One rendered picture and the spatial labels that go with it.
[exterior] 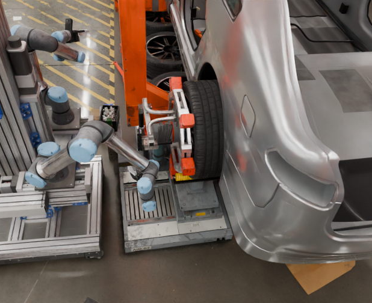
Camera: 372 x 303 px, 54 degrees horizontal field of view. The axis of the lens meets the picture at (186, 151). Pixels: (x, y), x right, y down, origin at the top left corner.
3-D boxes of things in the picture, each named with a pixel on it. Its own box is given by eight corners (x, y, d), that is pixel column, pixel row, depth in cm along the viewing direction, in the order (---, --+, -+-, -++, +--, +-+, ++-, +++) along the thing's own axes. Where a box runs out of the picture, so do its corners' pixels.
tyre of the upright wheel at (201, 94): (241, 122, 206) (213, 60, 251) (200, 125, 202) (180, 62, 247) (225, 195, 252) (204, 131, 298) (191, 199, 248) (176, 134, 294)
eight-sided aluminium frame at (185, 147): (187, 187, 249) (194, 129, 209) (178, 188, 248) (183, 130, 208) (174, 131, 285) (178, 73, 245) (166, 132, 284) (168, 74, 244)
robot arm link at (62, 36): (49, 43, 244) (50, 30, 240) (58, 41, 253) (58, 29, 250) (60, 45, 243) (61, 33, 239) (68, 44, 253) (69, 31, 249)
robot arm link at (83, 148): (49, 172, 210) (108, 136, 179) (37, 192, 200) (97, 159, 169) (31, 159, 204) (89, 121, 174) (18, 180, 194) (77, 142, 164)
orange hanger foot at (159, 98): (209, 121, 305) (215, 88, 280) (147, 125, 296) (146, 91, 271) (205, 108, 316) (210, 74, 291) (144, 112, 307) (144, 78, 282)
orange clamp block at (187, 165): (192, 164, 232) (194, 175, 226) (179, 165, 231) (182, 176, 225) (192, 157, 227) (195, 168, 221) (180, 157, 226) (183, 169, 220)
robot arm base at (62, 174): (41, 183, 214) (37, 172, 206) (44, 164, 224) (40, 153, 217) (68, 181, 216) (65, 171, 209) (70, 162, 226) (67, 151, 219)
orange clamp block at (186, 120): (192, 127, 221) (195, 124, 212) (179, 128, 219) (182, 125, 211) (191, 116, 222) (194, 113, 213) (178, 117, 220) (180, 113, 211)
